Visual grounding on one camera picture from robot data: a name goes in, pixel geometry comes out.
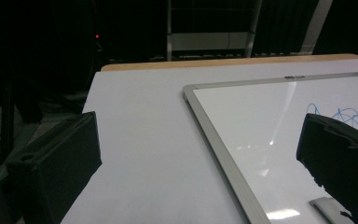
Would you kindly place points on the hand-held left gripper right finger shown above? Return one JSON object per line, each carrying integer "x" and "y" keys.
{"x": 341, "y": 155}

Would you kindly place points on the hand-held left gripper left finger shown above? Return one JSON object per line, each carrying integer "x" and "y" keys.
{"x": 56, "y": 168}

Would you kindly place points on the framed whiteboard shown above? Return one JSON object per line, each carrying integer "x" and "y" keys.
{"x": 254, "y": 124}

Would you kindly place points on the large white table sheet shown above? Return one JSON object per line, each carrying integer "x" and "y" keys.
{"x": 143, "y": 140}

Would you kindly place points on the white metal bar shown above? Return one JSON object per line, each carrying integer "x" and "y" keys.
{"x": 317, "y": 25}

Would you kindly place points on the white metal stand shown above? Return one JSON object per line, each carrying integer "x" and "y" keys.
{"x": 205, "y": 41}

